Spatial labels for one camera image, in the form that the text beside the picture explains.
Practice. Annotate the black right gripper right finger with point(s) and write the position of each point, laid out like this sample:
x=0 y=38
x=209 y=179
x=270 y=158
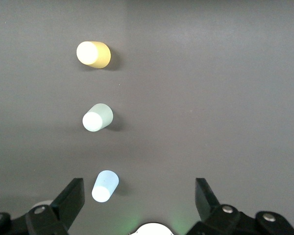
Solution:
x=205 y=198

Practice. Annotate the dark grey table cover sheet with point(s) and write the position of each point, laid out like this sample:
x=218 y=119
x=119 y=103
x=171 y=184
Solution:
x=210 y=98

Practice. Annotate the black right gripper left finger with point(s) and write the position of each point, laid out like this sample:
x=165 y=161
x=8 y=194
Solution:
x=68 y=198

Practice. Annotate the light blue plastic cup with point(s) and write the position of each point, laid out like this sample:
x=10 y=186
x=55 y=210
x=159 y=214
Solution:
x=105 y=187

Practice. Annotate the yellow plastic cup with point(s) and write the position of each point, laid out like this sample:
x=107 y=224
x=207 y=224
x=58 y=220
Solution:
x=93 y=54

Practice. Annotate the pale green plastic cup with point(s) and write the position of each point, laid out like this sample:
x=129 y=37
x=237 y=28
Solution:
x=96 y=118

